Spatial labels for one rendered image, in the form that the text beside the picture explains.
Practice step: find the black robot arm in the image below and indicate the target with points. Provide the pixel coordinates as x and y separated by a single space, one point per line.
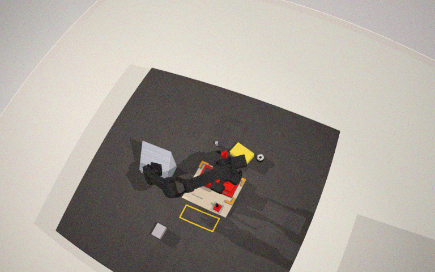
223 169

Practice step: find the yellow rectangular block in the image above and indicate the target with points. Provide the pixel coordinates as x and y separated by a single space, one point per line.
239 149

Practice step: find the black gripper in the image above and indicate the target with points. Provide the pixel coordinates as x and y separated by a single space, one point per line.
218 186

